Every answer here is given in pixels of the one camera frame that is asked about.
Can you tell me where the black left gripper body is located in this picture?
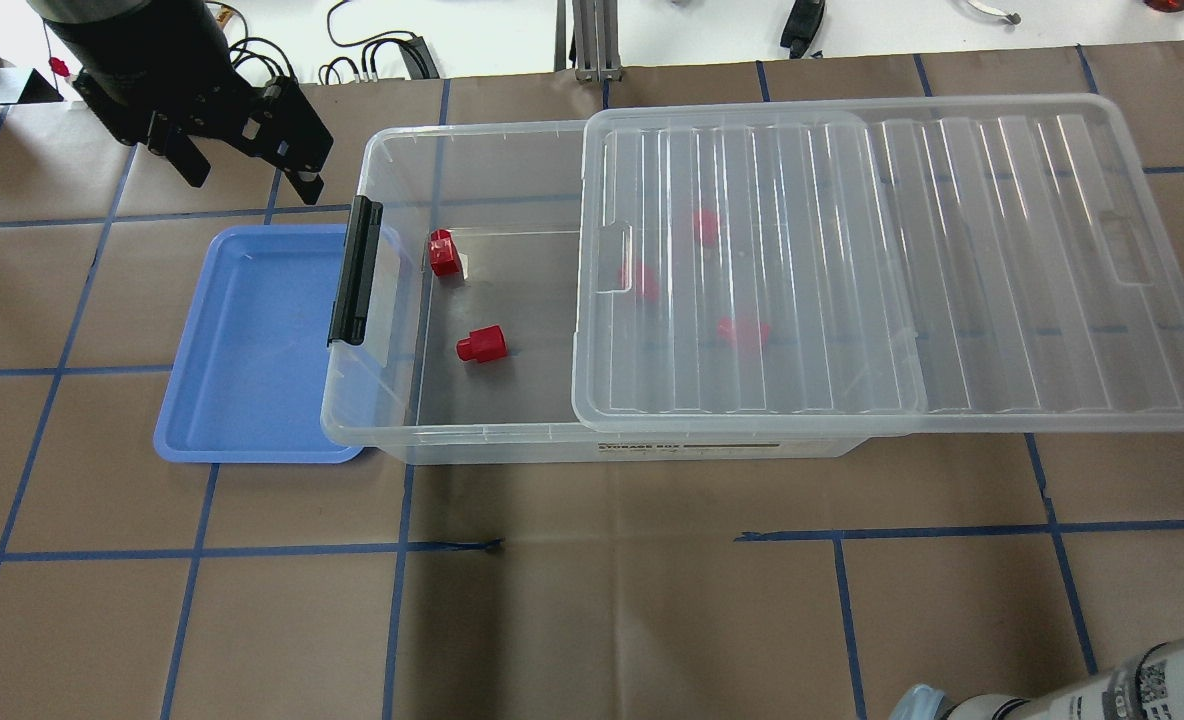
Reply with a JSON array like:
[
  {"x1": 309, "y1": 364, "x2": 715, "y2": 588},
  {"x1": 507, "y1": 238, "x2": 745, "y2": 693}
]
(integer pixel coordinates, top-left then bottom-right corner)
[{"x1": 72, "y1": 28, "x2": 333, "y2": 167}]

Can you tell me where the red block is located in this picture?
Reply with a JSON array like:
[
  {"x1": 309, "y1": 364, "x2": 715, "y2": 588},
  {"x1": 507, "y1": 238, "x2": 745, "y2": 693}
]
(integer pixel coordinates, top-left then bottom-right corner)
[
  {"x1": 427, "y1": 229, "x2": 464, "y2": 279},
  {"x1": 691, "y1": 208, "x2": 723, "y2": 250},
  {"x1": 620, "y1": 261, "x2": 661, "y2": 304},
  {"x1": 718, "y1": 316, "x2": 771, "y2": 354},
  {"x1": 455, "y1": 324, "x2": 509, "y2": 364}
]

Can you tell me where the clear plastic box lid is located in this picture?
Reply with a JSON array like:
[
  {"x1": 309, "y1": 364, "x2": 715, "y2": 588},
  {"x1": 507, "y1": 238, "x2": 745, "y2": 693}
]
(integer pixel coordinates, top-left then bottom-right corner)
[{"x1": 577, "y1": 94, "x2": 1184, "y2": 437}]

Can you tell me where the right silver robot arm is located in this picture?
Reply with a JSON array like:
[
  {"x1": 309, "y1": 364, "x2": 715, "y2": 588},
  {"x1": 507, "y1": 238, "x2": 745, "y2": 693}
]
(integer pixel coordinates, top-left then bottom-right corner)
[{"x1": 890, "y1": 637, "x2": 1184, "y2": 719}]

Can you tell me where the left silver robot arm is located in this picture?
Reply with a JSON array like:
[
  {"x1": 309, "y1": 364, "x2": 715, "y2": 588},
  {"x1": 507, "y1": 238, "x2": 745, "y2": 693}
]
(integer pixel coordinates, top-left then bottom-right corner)
[{"x1": 31, "y1": 1, "x2": 333, "y2": 205}]

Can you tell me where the clear plastic storage box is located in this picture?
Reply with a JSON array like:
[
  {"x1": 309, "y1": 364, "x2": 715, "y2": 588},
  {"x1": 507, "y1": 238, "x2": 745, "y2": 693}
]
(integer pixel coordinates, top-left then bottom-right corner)
[{"x1": 321, "y1": 120, "x2": 861, "y2": 467}]

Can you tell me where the blue plastic tray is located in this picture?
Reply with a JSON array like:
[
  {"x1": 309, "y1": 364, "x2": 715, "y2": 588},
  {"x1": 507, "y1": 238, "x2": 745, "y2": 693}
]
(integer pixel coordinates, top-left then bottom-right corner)
[{"x1": 153, "y1": 224, "x2": 358, "y2": 464}]

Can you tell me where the red block under lid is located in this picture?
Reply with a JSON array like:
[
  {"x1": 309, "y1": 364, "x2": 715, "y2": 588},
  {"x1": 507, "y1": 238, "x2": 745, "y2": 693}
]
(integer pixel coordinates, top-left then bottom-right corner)
[
  {"x1": 691, "y1": 208, "x2": 723, "y2": 250},
  {"x1": 620, "y1": 261, "x2": 661, "y2": 304},
  {"x1": 718, "y1": 316, "x2": 771, "y2": 354}
]

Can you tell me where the black power adapter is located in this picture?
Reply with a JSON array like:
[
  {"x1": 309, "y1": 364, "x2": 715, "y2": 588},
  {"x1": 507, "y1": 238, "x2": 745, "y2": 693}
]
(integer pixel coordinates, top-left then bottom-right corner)
[{"x1": 779, "y1": 0, "x2": 828, "y2": 59}]

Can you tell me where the black box latch handle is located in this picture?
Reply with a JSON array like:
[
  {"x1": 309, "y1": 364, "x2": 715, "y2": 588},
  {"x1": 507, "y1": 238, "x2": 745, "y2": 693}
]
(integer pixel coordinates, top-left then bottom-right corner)
[{"x1": 327, "y1": 193, "x2": 385, "y2": 346}]

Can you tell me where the aluminium frame post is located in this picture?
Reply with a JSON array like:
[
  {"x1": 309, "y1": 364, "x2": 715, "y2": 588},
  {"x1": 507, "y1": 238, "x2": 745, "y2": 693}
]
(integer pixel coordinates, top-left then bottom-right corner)
[{"x1": 554, "y1": 1, "x2": 623, "y2": 83}]

